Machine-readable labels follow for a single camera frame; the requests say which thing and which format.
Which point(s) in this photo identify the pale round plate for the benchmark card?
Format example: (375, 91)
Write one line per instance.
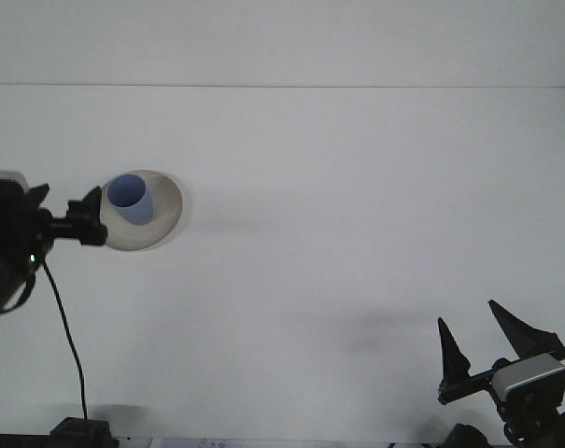
(165, 210)

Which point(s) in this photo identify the pale blue cup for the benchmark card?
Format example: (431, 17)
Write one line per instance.
(132, 205)

